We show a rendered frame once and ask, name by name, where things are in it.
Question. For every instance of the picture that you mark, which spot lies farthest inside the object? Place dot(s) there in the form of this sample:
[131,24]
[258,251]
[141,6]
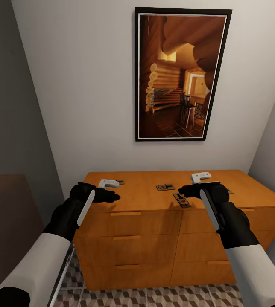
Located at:
[178,55]

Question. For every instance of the cabinet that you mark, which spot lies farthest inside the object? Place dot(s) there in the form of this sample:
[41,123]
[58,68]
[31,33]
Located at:
[146,239]

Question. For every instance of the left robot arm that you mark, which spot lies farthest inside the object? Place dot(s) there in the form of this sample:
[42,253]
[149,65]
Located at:
[31,282]

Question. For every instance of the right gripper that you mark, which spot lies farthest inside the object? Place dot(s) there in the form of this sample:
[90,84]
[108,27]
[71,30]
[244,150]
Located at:
[189,190]

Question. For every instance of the door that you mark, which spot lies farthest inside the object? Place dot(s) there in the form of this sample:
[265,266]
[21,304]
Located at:
[30,188]

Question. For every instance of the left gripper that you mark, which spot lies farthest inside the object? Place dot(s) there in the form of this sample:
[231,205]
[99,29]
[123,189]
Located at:
[108,196]

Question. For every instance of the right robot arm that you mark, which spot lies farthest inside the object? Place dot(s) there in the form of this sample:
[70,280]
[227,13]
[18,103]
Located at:
[253,270]

